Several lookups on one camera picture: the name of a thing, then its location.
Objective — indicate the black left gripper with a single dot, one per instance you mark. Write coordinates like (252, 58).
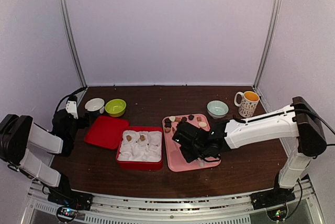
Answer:
(84, 120)

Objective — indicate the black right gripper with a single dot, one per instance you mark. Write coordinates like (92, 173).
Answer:
(189, 156)

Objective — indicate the red tin lid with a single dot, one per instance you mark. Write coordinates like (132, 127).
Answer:
(106, 132)

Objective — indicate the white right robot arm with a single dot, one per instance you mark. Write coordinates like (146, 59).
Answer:
(297, 120)

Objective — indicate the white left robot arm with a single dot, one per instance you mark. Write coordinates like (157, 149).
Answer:
(19, 133)

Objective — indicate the dark chocolate tray left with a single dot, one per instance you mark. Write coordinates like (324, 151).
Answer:
(167, 123)

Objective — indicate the pink plastic tray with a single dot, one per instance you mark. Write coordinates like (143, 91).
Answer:
(175, 160)

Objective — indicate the white ceramic bowl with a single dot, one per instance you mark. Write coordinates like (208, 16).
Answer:
(95, 106)

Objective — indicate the light blue ceramic bowl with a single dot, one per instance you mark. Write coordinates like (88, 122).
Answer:
(217, 109)

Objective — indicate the green plastic bowl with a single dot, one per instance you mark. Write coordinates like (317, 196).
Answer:
(115, 107)

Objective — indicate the red tin box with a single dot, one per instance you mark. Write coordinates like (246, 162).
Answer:
(145, 166)

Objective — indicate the white paper liner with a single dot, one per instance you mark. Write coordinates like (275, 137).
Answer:
(136, 150)

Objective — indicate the white floral mug yellow inside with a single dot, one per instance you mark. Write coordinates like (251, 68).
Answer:
(247, 103)

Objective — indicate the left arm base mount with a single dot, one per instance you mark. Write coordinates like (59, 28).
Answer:
(76, 200)

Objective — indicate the aluminium front rail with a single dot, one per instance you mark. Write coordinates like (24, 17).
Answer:
(237, 208)

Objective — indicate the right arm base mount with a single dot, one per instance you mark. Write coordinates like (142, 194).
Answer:
(270, 198)

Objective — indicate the aluminium frame post left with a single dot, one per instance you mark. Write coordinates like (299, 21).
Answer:
(71, 42)

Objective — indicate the aluminium frame post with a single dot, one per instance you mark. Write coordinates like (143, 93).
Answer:
(268, 41)
(71, 42)

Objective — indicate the aluminium frame post right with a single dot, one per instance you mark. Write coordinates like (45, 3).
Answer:
(268, 41)

